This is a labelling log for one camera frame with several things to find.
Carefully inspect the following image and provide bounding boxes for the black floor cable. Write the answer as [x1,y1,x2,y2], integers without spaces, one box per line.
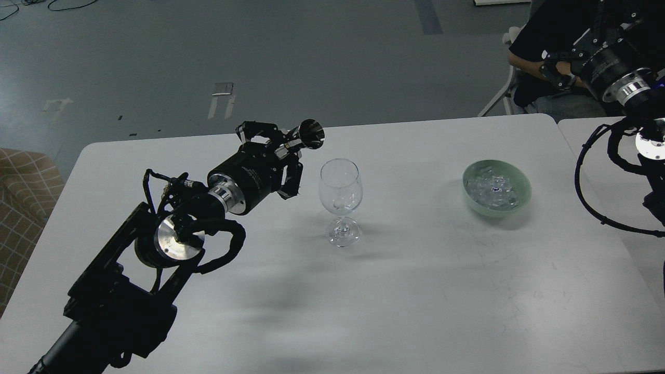
[0,0,98,20]

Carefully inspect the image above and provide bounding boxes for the clear wine glass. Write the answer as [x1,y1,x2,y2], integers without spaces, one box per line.
[318,158,363,248]

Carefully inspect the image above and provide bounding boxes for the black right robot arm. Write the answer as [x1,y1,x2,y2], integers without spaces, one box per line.
[540,1,663,237]

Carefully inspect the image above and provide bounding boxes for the white office chair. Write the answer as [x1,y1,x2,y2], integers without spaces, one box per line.
[477,26,527,117]

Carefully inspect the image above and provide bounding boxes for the steel double jigger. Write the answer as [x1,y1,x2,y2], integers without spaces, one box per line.
[275,119,325,159]

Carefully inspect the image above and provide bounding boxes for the clear ice cubes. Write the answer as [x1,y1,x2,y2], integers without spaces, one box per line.
[465,166,522,211]

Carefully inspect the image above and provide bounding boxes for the plaid beige sofa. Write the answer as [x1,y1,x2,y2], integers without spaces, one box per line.
[1,148,64,313]

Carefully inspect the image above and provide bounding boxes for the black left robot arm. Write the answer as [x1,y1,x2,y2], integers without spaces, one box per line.
[29,120,322,373]

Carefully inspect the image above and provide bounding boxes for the green bowl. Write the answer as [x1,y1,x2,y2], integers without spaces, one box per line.
[462,159,532,219]

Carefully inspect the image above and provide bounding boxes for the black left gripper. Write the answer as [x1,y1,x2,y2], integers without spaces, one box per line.
[207,121,304,216]

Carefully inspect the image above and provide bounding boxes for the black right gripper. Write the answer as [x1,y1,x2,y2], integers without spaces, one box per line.
[539,8,656,104]

